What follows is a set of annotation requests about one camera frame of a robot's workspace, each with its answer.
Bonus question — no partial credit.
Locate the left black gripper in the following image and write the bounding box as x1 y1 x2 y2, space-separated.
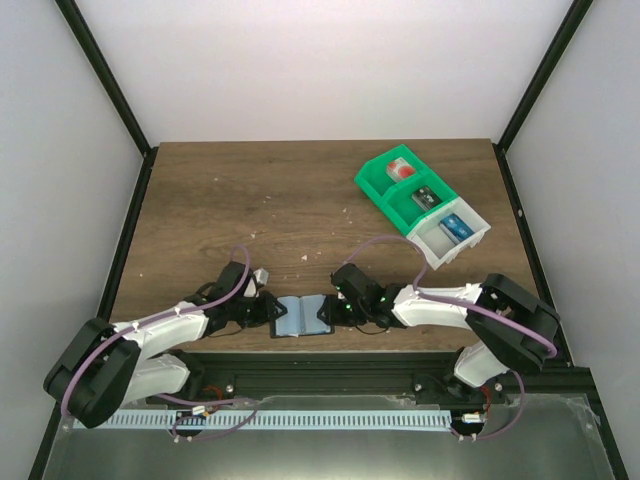
229 291 288 329

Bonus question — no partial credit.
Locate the black card holder wallet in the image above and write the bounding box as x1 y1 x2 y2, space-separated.
270 294 335 338

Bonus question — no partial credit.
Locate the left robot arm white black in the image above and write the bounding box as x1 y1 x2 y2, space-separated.
43 261 287 428

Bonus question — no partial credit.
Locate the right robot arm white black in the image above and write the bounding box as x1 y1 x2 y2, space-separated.
317 263 559 403

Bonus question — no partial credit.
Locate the black card in bin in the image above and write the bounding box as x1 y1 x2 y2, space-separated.
411 186 442 211

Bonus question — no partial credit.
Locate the blue card in bin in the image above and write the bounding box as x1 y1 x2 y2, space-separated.
439 213 474 244

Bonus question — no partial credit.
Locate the red white card in bin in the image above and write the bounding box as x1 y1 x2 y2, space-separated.
386 157 416 183

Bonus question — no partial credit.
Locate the green white sorting bin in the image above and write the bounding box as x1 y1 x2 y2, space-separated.
354 144 491 270

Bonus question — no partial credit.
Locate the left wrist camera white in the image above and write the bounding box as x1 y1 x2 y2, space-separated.
243 268 269 298

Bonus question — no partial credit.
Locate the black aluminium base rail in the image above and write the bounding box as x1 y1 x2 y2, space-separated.
144 351 591 401

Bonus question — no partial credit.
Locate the light blue slotted cable duct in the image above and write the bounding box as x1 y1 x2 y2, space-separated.
100 409 452 432

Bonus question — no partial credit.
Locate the left black frame post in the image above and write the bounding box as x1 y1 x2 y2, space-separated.
53 0 153 156

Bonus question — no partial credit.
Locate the black frame post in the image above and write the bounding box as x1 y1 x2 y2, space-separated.
53 0 153 156
497 0 596 151

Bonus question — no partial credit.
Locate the right black frame post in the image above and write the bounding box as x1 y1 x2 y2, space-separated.
497 0 596 151

